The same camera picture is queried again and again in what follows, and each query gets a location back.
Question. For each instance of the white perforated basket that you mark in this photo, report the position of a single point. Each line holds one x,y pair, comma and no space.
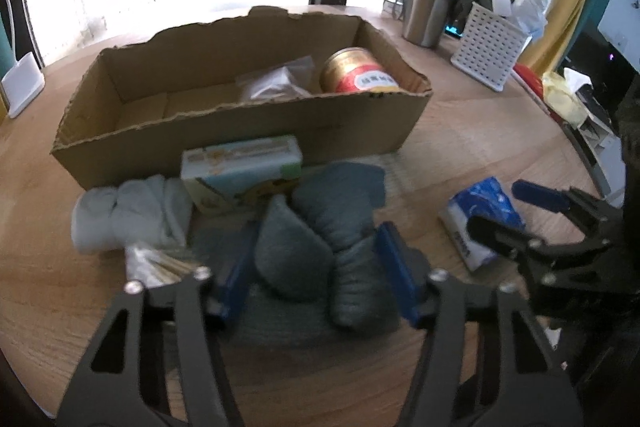
487,47

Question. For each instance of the light blue and green carton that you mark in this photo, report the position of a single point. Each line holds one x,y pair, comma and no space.
235,167

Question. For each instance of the dark tablet with blue screen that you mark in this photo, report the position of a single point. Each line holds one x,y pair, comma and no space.
472,2

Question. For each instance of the crumpled white plastic bag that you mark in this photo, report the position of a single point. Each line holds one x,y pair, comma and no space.
532,2

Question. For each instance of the white foam block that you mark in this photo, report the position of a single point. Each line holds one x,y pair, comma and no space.
502,3

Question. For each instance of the red packet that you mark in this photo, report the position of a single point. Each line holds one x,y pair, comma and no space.
530,82

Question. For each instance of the crumpled white paper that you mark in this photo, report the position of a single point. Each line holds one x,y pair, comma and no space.
580,79

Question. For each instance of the torn cardboard box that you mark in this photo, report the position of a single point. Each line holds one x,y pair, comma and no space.
240,142

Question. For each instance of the white desk lamp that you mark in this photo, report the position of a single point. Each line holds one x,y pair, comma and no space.
22,82

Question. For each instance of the clear plastic bag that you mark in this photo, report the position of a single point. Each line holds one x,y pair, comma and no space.
272,84

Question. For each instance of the white towel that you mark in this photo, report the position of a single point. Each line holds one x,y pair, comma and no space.
125,212

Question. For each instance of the yellow packet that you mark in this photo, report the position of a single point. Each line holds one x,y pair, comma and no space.
562,99

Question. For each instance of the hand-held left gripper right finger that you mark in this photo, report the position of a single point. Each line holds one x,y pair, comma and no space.
397,267

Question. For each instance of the red and gold can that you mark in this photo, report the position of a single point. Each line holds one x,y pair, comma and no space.
350,77

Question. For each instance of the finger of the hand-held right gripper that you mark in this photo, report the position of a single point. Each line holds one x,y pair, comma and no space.
500,234
537,197

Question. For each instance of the stainless steel tumbler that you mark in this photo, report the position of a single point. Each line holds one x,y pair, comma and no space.
425,2

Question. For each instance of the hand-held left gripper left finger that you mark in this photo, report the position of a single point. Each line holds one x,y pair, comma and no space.
234,279

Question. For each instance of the grey towel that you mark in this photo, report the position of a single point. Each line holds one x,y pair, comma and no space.
300,247

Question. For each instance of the bag of cotton swabs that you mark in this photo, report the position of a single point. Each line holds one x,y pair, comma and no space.
150,264

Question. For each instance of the blue tissue packet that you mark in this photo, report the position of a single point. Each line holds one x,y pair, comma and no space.
482,202

